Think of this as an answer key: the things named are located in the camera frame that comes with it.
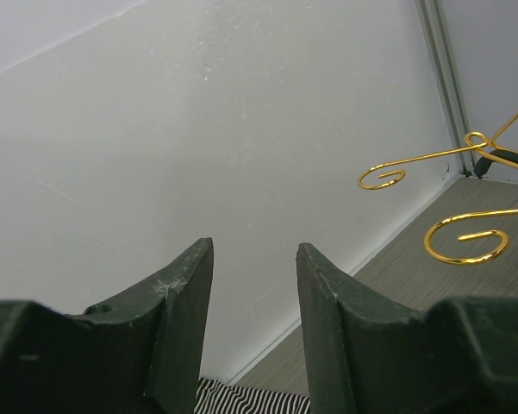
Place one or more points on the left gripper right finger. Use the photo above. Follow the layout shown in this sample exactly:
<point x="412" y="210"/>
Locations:
<point x="366" y="353"/>

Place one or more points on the gold wine glass rack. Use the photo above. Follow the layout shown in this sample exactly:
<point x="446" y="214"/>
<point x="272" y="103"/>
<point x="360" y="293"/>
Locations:
<point x="487" y="147"/>

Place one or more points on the striped black white cloth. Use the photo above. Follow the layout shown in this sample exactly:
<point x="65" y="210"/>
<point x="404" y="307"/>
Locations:
<point x="214" y="397"/>

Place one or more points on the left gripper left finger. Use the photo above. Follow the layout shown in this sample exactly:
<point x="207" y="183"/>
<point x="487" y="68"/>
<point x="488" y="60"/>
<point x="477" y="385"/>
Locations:
<point x="139" y="351"/>

